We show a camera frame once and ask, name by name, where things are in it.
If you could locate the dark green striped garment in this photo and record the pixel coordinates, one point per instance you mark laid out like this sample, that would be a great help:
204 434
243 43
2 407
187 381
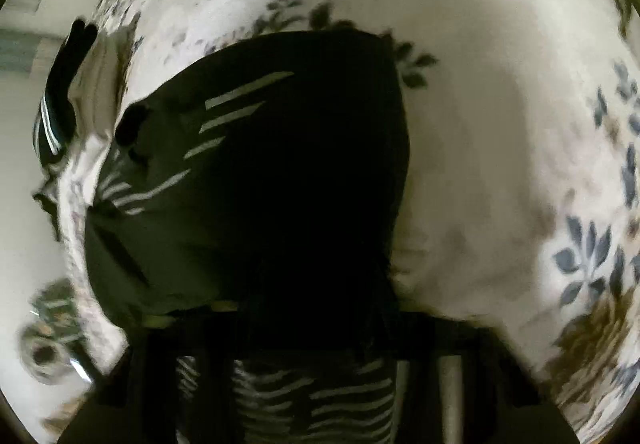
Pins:
280 184

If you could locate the floral bed blanket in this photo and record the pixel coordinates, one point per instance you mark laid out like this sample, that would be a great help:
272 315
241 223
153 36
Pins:
490 124

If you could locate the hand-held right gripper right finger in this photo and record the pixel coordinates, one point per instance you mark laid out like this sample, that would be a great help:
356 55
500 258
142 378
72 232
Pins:
425 339

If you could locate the dark striped cloth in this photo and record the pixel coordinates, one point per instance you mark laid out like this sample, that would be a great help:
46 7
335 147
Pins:
62 89

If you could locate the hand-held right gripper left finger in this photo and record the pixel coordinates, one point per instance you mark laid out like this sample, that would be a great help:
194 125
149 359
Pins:
160 374

